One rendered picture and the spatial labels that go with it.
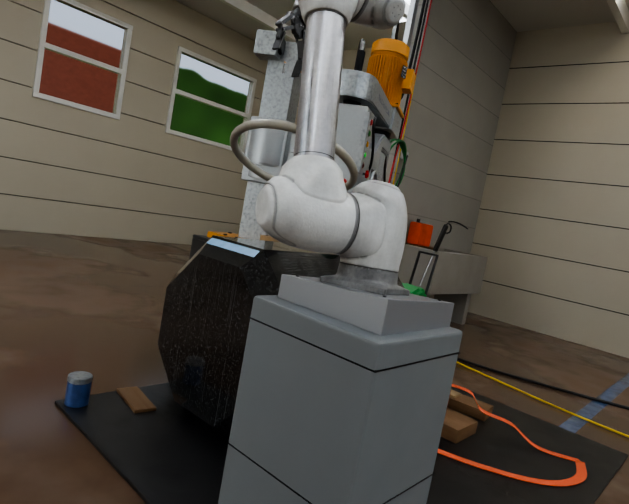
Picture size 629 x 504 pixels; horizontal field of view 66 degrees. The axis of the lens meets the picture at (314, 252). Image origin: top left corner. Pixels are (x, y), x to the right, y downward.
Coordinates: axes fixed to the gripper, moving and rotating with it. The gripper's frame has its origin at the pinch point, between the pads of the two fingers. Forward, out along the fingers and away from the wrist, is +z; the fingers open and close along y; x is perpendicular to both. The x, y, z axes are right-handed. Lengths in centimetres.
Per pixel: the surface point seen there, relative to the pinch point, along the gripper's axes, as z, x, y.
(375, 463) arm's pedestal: 115, -62, 3
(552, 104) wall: -345, -27, 477
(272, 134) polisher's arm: -40, 82, 99
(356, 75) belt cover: -39, 6, 53
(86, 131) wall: -174, 579, 266
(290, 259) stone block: 52, 14, 60
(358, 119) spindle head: -22, 4, 64
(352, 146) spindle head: -10, 6, 68
